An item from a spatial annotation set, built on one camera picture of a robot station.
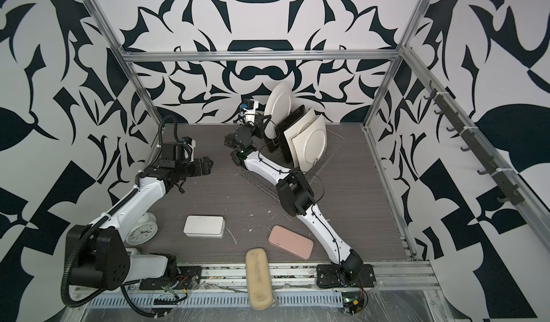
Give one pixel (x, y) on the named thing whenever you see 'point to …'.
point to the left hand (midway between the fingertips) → (202, 159)
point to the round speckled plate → (278, 108)
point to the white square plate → (310, 144)
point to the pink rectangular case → (291, 242)
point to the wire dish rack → (334, 142)
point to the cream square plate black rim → (295, 129)
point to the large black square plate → (278, 144)
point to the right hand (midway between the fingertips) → (269, 117)
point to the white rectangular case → (204, 227)
